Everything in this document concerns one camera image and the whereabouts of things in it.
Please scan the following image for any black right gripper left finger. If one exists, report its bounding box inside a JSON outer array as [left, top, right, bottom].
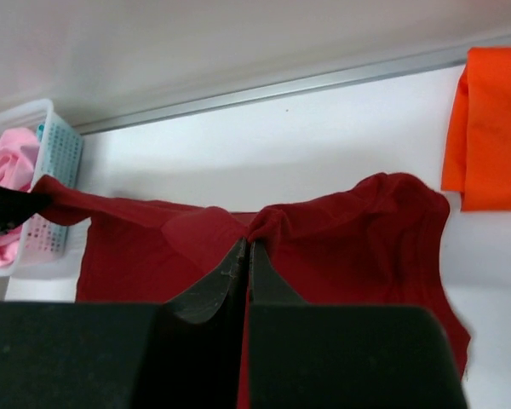
[[0, 240, 247, 408]]

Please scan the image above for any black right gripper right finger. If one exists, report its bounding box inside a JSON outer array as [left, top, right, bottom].
[[248, 243, 468, 408]]

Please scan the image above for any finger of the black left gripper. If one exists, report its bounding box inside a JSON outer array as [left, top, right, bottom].
[[0, 187, 52, 235]]

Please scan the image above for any dark red t shirt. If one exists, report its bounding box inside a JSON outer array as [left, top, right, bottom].
[[34, 173, 470, 408]]

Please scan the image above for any pink t shirt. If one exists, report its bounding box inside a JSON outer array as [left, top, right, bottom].
[[0, 128, 40, 268]]

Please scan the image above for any white plastic laundry basket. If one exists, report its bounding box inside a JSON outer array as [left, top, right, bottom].
[[0, 99, 83, 277]]

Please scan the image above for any teal t shirt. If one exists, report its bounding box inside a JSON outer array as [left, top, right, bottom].
[[36, 124, 44, 141]]

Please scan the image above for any orange folded t shirt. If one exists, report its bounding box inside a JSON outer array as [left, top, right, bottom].
[[441, 48, 511, 211]]

